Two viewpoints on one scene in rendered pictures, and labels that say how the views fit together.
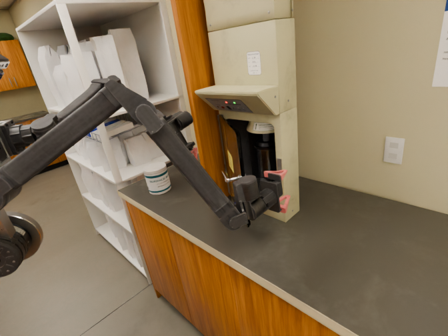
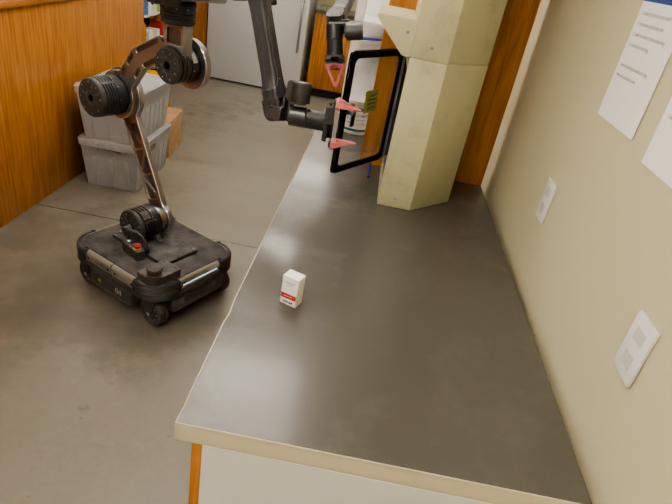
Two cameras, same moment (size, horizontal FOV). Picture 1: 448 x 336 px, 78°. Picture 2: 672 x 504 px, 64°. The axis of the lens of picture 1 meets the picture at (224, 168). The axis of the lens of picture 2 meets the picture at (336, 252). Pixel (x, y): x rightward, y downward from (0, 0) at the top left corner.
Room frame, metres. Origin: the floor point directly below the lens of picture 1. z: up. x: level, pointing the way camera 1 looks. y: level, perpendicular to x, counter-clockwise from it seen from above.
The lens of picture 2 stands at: (-0.34, -1.25, 1.66)
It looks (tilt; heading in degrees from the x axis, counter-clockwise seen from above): 29 degrees down; 42
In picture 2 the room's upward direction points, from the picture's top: 11 degrees clockwise
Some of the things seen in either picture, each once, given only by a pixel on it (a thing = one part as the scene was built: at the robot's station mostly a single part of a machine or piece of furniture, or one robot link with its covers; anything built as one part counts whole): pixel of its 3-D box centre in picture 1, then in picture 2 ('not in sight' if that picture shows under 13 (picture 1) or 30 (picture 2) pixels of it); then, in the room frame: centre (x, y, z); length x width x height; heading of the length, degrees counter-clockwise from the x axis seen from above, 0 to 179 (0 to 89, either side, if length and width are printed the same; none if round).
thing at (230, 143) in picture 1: (233, 169); (367, 110); (1.04, -0.04, 1.19); 0.30 x 0.01 x 0.40; 9
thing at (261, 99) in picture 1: (235, 101); (394, 28); (1.04, -0.08, 1.46); 0.32 x 0.12 x 0.10; 41
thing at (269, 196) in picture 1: (266, 199); (318, 120); (0.75, -0.12, 1.20); 0.07 x 0.07 x 0.10; 41
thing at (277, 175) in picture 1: (278, 179); (344, 112); (0.79, -0.17, 1.24); 0.09 x 0.07 x 0.07; 131
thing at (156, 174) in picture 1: (157, 178); not in sight; (1.45, 0.39, 1.02); 0.13 x 0.13 x 0.15
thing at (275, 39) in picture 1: (267, 123); (441, 84); (1.17, -0.21, 1.33); 0.32 x 0.25 x 0.77; 41
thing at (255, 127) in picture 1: (267, 121); not in sight; (1.13, -0.21, 1.34); 0.18 x 0.18 x 0.05
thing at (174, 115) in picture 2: not in sight; (156, 129); (1.65, 2.67, 0.14); 0.41 x 0.32 x 0.28; 47
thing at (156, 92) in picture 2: not in sight; (127, 105); (1.22, 2.23, 0.49); 0.60 x 0.42 x 0.33; 41
